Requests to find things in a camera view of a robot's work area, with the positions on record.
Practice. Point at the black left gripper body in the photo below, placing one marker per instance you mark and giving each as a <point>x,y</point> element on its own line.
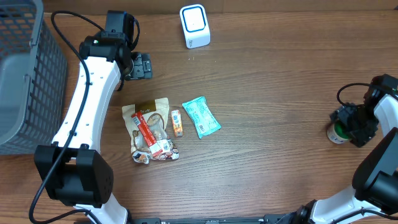
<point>142,66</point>

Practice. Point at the orange snack packet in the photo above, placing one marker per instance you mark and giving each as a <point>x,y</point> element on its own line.
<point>177,123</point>

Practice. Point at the brown nut snack pouch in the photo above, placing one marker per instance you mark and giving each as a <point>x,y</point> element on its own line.
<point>155,113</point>

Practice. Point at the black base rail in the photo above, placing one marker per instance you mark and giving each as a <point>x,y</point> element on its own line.
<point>266,219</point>

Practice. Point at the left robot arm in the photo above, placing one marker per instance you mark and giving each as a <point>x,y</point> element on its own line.
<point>71,167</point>

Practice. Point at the red snack bar wrapper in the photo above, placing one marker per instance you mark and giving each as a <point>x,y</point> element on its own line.
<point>154,147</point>

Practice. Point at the white barcode scanner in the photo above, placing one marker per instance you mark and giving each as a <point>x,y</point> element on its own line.
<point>195,26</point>

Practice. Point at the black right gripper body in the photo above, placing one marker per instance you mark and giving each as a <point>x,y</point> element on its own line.
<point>347,117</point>

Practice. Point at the teal tissue pack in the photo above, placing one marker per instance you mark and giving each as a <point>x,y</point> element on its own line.
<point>204,121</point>

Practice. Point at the green bottle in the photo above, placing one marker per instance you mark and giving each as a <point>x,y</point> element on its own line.
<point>336,134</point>

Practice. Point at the grey plastic mesh basket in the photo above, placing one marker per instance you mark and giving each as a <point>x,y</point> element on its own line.
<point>33,78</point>

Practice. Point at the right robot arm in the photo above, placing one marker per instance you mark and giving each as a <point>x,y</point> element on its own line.
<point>373,191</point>

